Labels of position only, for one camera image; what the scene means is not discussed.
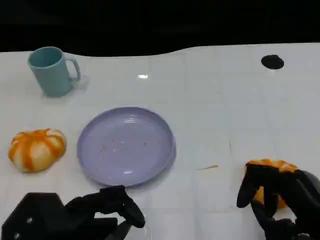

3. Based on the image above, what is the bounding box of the thin orange sliver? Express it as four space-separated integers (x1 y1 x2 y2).
196 164 219 171

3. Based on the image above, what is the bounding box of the orange white toy bread roll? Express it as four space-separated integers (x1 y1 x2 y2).
244 158 300 210
7 128 67 174

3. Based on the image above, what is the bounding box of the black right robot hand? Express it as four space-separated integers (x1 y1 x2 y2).
236 164 320 240

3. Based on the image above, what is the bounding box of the lilac plate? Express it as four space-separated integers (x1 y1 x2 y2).
76 106 177 188

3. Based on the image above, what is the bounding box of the black cloth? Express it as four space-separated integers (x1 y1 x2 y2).
0 0 320 58

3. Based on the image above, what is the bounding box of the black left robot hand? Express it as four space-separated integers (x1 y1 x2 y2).
0 184 147 240

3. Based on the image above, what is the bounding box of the pale green mug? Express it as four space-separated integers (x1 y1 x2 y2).
27 46 82 98

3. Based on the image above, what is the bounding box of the black round table hole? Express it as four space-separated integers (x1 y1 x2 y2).
260 54 285 70

